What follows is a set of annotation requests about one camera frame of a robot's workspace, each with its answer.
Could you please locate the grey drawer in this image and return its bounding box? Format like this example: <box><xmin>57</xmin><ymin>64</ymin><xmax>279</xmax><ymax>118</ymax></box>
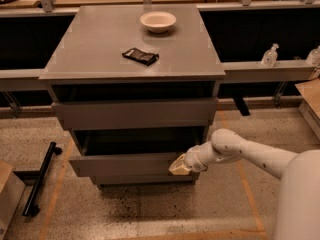
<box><xmin>52</xmin><ymin>98</ymin><xmax>217</xmax><ymax>130</ymax></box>
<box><xmin>68</xmin><ymin>151</ymin><xmax>201</xmax><ymax>178</ymax></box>

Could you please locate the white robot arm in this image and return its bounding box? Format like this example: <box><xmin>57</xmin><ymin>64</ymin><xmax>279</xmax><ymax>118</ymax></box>
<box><xmin>169</xmin><ymin>128</ymin><xmax>320</xmax><ymax>240</ymax></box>

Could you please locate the grey top drawer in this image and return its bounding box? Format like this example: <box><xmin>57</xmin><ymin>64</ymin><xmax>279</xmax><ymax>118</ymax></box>
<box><xmin>52</xmin><ymin>98</ymin><xmax>217</xmax><ymax>130</ymax></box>

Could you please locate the grey drawer cabinet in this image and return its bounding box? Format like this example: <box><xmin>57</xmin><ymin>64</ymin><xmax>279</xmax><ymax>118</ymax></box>
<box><xmin>45</xmin><ymin>4</ymin><xmax>221</xmax><ymax>186</ymax></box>

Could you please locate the black snack packet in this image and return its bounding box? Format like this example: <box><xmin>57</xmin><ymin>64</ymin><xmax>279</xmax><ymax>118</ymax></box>
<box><xmin>122</xmin><ymin>48</ymin><xmax>159</xmax><ymax>66</ymax></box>

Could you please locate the clear pump bottle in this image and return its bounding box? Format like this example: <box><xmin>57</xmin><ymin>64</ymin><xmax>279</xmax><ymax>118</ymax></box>
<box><xmin>261</xmin><ymin>43</ymin><xmax>279</xmax><ymax>67</ymax></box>

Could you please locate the white ceramic bowl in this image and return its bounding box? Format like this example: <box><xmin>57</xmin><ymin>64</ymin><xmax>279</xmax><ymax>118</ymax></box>
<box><xmin>140</xmin><ymin>11</ymin><xmax>176</xmax><ymax>33</ymax></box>

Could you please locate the cardboard box right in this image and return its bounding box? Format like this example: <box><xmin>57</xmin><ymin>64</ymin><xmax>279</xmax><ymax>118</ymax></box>
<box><xmin>295</xmin><ymin>78</ymin><xmax>320</xmax><ymax>140</ymax></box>

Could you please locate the cardboard box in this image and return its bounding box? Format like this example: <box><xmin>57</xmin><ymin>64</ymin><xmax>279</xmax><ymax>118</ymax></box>
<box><xmin>295</xmin><ymin>78</ymin><xmax>320</xmax><ymax>140</ymax></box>
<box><xmin>0</xmin><ymin>161</ymin><xmax>25</xmax><ymax>240</ymax></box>

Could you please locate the black metal bar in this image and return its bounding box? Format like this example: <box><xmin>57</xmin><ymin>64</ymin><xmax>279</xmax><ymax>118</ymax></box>
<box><xmin>22</xmin><ymin>142</ymin><xmax>62</xmax><ymax>217</ymax></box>

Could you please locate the cardboard box left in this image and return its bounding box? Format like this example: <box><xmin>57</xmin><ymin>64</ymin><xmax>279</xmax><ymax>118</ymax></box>
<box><xmin>0</xmin><ymin>161</ymin><xmax>25</xmax><ymax>240</ymax></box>

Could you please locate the grey shelf rail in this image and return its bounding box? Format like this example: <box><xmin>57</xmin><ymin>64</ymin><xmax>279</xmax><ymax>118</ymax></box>
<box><xmin>0</xmin><ymin>60</ymin><xmax>315</xmax><ymax>92</ymax></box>

